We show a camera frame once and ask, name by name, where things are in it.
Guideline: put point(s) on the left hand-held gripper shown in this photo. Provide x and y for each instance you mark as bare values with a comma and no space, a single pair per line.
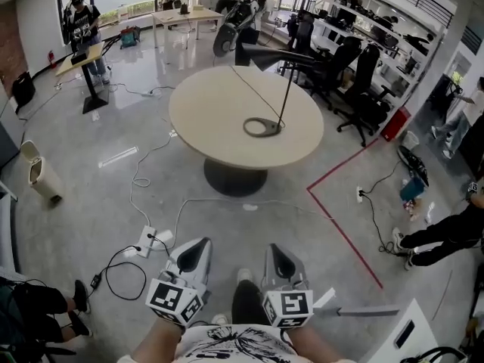
172,297

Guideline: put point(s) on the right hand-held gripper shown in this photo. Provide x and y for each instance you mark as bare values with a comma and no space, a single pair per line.
289,304

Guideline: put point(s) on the black desk lamp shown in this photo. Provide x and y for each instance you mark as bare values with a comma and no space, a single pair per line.
264,53

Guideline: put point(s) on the person's left forearm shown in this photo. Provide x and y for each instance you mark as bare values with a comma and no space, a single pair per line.
155,344

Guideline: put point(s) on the person's right forearm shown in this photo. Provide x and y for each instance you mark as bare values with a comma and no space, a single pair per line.
317,348

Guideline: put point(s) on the small wooden standing desk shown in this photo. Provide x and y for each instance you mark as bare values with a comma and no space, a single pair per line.
85,57

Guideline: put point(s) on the person's white shoe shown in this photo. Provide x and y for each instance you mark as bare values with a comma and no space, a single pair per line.
244,275
220,319

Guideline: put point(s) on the white power strip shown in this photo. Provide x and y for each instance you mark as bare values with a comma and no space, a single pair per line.
360,194
145,240
150,92

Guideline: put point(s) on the person's black trouser leg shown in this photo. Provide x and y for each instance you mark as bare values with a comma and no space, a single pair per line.
246,303

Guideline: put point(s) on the red floor tape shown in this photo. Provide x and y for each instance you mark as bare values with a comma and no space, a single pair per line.
340,229

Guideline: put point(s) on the grey metal bar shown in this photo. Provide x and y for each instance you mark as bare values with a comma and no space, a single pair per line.
363,311

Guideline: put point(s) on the person's white printed shirt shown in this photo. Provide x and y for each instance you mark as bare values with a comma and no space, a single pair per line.
234,344

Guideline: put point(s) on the black power adapter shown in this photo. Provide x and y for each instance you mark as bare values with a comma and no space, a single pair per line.
95,281

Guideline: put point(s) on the black phone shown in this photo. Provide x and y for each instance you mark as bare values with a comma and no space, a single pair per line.
404,334

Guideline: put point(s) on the round beige table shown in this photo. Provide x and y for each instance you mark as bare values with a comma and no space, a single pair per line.
219,119

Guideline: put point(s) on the white side table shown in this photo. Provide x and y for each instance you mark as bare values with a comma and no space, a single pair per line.
416,339

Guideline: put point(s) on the blue bag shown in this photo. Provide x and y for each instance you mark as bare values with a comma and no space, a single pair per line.
412,189

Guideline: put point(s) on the black backpack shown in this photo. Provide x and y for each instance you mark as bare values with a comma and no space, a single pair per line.
414,163

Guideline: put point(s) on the beige pedal trash bin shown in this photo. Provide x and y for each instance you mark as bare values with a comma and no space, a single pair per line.
41,176

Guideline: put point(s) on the white waste basket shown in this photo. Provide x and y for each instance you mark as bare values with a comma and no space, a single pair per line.
410,141

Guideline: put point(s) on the red bin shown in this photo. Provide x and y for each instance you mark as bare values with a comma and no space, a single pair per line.
395,124

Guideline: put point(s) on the black office chair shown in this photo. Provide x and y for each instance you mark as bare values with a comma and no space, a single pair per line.
365,89
336,66

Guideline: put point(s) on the green tool bag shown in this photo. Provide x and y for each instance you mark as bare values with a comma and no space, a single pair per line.
129,37

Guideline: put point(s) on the black box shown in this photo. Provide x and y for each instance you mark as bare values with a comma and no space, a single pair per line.
79,57

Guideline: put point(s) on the black bag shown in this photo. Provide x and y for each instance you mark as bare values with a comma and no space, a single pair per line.
23,89

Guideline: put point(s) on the red fire extinguisher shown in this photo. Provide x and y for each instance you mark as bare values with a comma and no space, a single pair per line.
52,59

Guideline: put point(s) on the long wooden table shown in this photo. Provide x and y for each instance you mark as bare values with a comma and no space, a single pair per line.
189,14

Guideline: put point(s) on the white storage shelf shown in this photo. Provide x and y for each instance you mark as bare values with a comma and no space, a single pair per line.
382,36

